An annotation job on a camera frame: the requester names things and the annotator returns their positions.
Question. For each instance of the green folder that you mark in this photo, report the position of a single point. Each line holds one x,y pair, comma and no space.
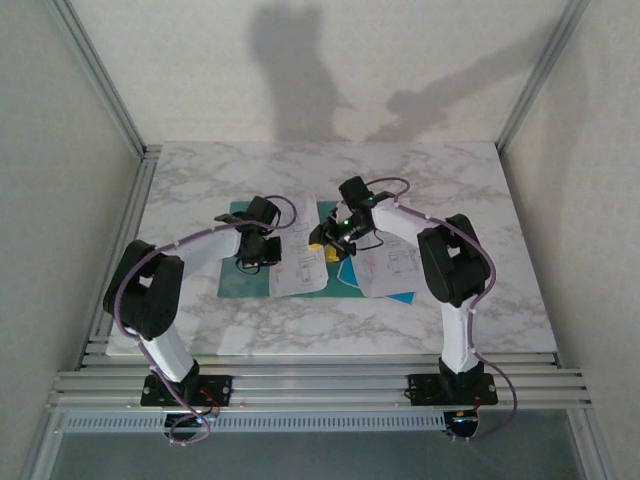
240,285

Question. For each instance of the blue file sheet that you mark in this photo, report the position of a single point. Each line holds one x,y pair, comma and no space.
347,277

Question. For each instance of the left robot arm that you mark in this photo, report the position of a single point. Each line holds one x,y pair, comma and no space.
145,290

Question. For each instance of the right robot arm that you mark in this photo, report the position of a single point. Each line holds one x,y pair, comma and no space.
455,265

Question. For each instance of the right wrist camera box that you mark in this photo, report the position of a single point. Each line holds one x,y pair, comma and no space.
355,190

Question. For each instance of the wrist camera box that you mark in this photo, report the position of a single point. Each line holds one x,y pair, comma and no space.
355,190
262,210

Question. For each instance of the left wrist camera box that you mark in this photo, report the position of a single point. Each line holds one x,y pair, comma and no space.
262,210

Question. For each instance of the aluminium side rail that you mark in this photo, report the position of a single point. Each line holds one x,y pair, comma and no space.
137,200

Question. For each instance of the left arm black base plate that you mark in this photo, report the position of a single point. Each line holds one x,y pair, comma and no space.
220,390

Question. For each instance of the aluminium frame rail beam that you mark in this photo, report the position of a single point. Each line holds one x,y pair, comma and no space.
320,390

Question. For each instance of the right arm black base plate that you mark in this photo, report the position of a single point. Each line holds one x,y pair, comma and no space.
420,390

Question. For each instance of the aluminium frame post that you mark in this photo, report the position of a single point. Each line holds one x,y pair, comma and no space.
537,75
102,80

